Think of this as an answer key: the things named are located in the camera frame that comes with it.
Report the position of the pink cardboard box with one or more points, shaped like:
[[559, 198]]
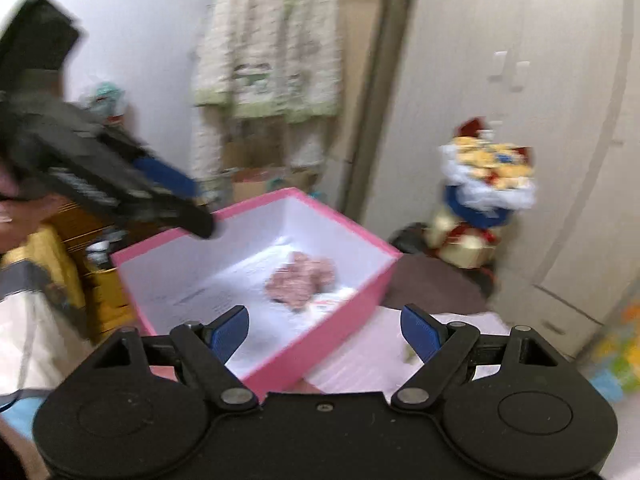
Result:
[[345, 240]]

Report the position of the light blue cloth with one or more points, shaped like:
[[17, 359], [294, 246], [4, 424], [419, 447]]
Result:
[[20, 407]]

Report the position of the teal and white object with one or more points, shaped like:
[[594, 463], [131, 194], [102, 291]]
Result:
[[107, 100]]

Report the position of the person's left hand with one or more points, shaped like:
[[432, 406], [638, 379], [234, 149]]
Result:
[[22, 215]]

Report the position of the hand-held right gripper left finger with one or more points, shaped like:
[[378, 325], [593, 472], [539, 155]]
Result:
[[230, 331]]

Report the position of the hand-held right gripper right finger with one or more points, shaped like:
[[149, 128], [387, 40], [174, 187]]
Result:
[[420, 332]]

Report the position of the colourful hanging bag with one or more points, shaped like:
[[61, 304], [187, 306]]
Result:
[[617, 360]]

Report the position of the white printed packet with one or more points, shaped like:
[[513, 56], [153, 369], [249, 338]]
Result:
[[332, 305]]

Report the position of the brown cardboard box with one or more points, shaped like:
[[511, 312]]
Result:
[[265, 180]]

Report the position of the white wardrobe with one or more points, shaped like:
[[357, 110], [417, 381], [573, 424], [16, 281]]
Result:
[[525, 110]]

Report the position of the brown cloth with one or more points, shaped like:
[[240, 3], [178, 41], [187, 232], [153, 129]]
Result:
[[435, 285]]

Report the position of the pink floral scrunchie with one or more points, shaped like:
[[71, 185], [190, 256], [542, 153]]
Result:
[[300, 280]]

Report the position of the yellow cabinet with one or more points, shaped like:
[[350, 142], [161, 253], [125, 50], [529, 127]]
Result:
[[107, 290]]

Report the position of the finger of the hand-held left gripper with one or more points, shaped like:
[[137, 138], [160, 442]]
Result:
[[167, 177], [180, 217]]

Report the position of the hanging cream green pajamas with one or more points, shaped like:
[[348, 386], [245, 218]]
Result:
[[265, 45]]

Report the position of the plush bouquet with blue wrap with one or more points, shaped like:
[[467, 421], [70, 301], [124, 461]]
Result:
[[485, 170]]

